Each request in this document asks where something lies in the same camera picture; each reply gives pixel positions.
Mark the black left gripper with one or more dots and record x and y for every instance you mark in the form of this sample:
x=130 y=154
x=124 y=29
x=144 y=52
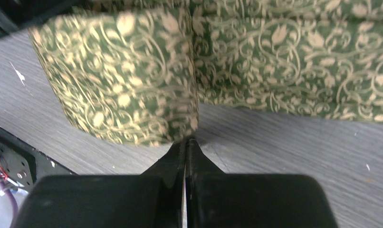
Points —
x=16 y=15

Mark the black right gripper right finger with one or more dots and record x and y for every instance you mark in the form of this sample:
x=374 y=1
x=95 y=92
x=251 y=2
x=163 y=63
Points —
x=216 y=199

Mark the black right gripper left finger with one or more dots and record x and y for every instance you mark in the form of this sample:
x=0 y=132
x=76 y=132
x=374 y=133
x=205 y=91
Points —
x=152 y=199

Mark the green floral patterned tie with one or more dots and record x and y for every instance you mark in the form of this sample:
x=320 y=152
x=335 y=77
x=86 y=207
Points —
x=135 y=71

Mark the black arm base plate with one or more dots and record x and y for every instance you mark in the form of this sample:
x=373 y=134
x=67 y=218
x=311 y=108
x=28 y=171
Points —
x=22 y=165

